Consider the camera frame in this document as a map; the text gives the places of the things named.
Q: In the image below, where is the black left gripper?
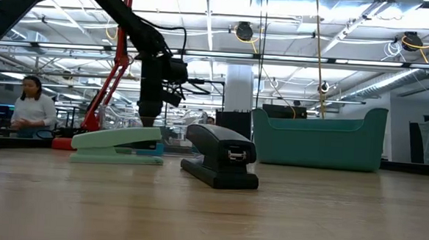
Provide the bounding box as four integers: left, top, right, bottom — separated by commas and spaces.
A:
135, 52, 167, 130

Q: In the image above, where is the white building column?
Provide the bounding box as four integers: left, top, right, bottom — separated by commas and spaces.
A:
224, 63, 256, 114

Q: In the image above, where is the mint green stapler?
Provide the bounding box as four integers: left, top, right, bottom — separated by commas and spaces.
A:
68, 122, 166, 168

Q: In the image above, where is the black stapler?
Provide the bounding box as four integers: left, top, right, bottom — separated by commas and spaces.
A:
179, 123, 263, 192

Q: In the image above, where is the background computer monitor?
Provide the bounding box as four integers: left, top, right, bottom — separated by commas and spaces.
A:
0, 103, 16, 120

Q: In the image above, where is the red desk lamp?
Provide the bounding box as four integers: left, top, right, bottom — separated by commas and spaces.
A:
51, 0, 135, 153

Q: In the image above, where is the teal plastic bin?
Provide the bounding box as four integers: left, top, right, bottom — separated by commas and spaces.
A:
249, 101, 389, 173

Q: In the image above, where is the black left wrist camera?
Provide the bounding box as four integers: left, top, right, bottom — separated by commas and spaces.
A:
162, 57, 190, 108

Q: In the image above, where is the yellow hanging cable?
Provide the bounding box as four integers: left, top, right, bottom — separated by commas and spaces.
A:
308, 0, 334, 119

